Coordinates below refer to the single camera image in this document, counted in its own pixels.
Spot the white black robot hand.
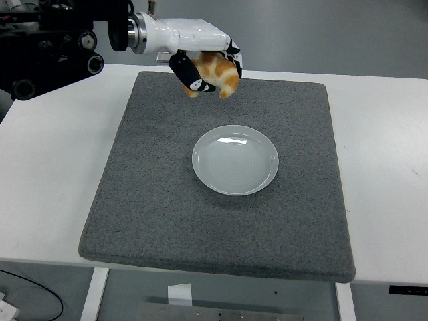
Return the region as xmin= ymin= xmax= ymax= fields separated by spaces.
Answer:
xmin=145 ymin=12 xmax=244 ymax=95

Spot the golden croissant bread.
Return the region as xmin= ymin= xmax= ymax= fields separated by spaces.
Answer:
xmin=182 ymin=51 xmax=241 ymax=100

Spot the light grey round plate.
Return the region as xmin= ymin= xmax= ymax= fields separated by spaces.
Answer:
xmin=191 ymin=124 xmax=280 ymax=197

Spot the grey felt mat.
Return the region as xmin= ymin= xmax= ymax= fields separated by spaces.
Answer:
xmin=78 ymin=70 xmax=356 ymax=284

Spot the white table leg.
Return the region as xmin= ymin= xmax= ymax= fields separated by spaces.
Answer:
xmin=335 ymin=282 xmax=358 ymax=321
xmin=80 ymin=267 xmax=110 ymax=321

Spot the white power strip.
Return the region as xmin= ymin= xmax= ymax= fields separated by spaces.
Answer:
xmin=0 ymin=291 xmax=20 ymax=321

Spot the black table control panel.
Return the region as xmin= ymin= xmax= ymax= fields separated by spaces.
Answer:
xmin=388 ymin=284 xmax=428 ymax=296

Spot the black floor cable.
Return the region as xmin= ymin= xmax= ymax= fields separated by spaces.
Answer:
xmin=0 ymin=267 xmax=64 ymax=321

